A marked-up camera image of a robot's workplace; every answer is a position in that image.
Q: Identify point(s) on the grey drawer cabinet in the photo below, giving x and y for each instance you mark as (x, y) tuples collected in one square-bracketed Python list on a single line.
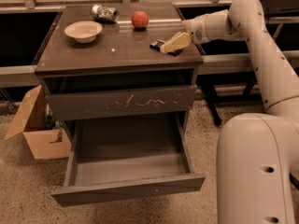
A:
[(120, 58)]

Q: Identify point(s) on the open grey middle drawer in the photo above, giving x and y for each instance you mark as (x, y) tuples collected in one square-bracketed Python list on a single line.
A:
[(125, 158)]

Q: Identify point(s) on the white bowl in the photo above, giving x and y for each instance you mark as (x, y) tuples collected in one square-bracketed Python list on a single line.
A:
[(83, 31)]

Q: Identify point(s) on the scratched grey upper drawer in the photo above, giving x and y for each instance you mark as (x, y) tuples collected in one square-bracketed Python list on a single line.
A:
[(106, 104)]

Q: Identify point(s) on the bottles in cardboard box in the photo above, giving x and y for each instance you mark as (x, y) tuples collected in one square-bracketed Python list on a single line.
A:
[(51, 123)]

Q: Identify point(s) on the red apple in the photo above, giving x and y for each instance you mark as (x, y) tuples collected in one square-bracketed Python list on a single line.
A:
[(140, 19)]

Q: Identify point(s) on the cardboard box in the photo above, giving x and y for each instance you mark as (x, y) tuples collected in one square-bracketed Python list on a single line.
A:
[(30, 121)]

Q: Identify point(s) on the black side table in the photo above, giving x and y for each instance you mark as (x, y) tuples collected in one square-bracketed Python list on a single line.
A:
[(227, 74)]

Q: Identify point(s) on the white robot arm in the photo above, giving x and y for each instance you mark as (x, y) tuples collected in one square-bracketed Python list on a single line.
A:
[(256, 151)]

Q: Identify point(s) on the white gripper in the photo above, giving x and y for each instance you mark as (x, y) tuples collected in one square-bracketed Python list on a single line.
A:
[(196, 29)]

